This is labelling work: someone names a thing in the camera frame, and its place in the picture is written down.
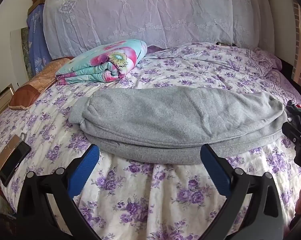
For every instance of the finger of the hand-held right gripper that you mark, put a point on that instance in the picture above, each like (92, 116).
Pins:
(293, 132)

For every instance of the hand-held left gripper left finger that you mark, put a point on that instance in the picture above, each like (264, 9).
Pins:
(86, 165)

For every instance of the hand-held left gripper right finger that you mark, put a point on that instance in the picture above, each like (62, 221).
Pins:
(215, 167)

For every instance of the grey pants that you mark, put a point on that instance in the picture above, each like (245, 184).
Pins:
(165, 120)

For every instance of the navy garment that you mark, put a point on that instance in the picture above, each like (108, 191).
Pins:
(293, 110)

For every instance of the purple floral bedsheet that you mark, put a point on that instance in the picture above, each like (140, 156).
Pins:
(145, 195)

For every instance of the black smartphone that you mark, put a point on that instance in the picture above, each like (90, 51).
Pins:
(14, 163)

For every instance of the purple floral pillow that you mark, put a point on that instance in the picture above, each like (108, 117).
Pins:
(263, 60)

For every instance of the gold rectangular case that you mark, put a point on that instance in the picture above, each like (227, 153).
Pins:
(6, 152)

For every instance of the plaid curtain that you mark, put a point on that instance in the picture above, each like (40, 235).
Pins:
(300, 50)

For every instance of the brown pillow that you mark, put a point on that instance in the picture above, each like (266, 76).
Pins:
(38, 85)

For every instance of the folded floral teal quilt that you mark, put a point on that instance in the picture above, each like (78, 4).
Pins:
(103, 62)

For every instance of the blue patterned cloth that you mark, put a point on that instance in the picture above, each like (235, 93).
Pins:
(36, 40)

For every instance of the white lace cover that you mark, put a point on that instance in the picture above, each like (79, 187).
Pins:
(140, 12)

